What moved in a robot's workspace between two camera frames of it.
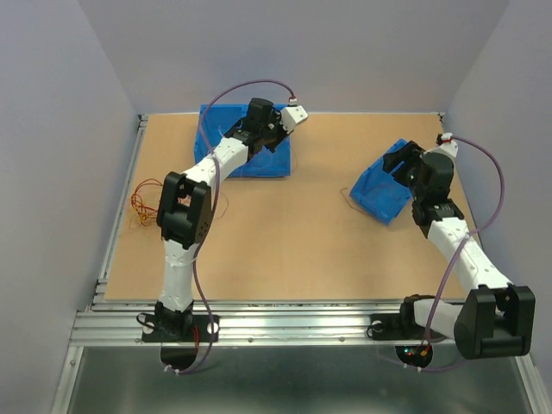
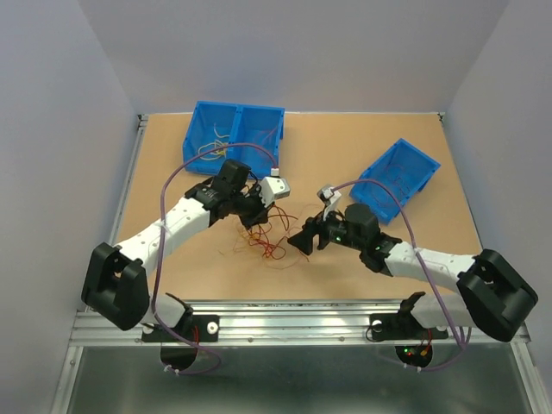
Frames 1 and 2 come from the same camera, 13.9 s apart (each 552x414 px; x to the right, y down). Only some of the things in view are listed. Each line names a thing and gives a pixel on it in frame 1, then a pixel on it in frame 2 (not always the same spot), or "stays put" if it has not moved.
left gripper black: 276,118 -> 261,213
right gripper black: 409,153 -> 303,241
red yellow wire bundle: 146,212 -> 266,237
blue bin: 383,194 stays put
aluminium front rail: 246,322 stays put
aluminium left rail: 100,282 stays put
